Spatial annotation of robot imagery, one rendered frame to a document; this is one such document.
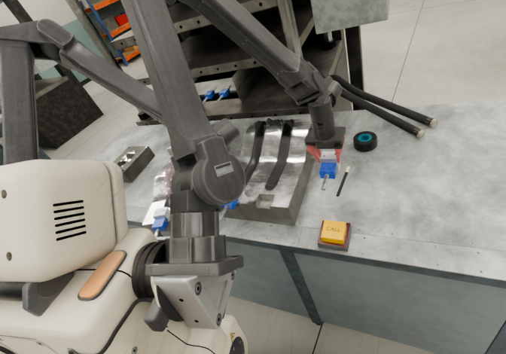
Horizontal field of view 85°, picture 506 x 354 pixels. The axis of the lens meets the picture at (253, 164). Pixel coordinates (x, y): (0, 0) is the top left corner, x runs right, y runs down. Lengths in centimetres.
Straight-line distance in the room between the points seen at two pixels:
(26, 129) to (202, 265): 51
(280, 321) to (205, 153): 134
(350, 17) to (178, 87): 107
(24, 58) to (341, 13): 113
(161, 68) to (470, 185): 85
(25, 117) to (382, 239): 89
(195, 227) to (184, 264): 5
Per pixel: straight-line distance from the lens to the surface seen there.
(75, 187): 43
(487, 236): 89
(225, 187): 40
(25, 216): 41
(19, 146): 75
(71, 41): 81
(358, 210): 90
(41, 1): 860
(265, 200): 90
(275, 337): 163
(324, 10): 141
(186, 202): 40
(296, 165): 95
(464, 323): 120
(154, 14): 48
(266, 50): 63
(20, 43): 83
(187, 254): 39
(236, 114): 161
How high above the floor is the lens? 150
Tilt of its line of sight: 37 degrees down
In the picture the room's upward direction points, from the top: 23 degrees counter-clockwise
